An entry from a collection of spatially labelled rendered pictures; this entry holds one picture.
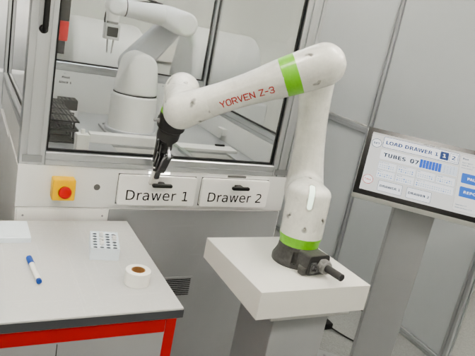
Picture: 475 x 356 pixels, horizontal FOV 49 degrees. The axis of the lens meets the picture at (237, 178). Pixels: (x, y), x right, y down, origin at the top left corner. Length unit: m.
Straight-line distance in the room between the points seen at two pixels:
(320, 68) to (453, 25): 1.74
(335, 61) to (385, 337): 1.36
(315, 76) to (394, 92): 1.90
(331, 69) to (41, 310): 0.96
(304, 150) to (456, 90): 1.50
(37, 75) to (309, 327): 1.13
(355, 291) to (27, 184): 1.08
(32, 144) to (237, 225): 0.84
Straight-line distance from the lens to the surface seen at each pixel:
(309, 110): 1.65
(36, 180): 1.81
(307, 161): 1.67
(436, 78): 3.14
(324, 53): 1.48
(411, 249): 2.28
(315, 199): 1.52
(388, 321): 2.41
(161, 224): 1.98
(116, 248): 1.61
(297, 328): 1.65
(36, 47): 1.72
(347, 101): 3.66
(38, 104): 1.75
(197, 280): 2.15
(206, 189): 1.97
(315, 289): 1.49
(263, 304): 1.42
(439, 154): 2.24
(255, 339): 1.69
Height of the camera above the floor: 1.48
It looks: 16 degrees down
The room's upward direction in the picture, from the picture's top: 11 degrees clockwise
